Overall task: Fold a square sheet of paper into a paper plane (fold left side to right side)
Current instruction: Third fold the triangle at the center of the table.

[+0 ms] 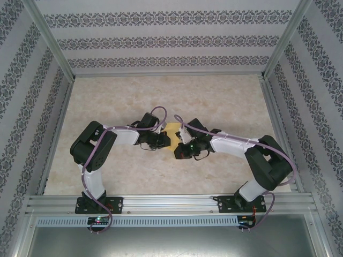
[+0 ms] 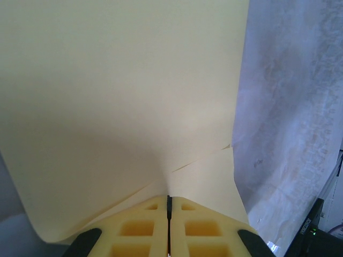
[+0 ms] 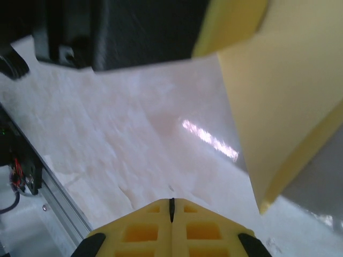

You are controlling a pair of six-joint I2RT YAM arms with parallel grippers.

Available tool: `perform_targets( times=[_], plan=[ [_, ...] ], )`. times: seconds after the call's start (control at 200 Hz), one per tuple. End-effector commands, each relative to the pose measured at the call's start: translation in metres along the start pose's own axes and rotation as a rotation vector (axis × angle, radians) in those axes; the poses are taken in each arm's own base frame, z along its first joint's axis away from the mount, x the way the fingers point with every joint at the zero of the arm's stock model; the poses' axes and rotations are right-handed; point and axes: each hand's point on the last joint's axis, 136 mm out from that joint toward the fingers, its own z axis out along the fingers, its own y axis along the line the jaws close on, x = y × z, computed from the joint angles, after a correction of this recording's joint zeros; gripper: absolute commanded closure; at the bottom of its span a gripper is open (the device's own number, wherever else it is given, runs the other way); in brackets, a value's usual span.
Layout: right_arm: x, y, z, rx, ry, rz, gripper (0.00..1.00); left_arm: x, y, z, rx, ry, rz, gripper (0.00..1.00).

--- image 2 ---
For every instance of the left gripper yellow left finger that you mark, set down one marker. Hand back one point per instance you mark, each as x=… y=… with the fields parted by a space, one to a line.
x=160 y=227

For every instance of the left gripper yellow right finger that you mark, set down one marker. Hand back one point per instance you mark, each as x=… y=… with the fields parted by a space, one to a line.
x=178 y=227

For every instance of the yellow square paper sheet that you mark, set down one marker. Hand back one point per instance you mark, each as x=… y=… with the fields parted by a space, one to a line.
x=120 y=93

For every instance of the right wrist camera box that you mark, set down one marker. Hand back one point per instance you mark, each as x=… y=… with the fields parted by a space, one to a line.
x=305 y=230

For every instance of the aluminium side rail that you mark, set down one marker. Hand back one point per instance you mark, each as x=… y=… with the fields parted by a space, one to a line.
x=336 y=174

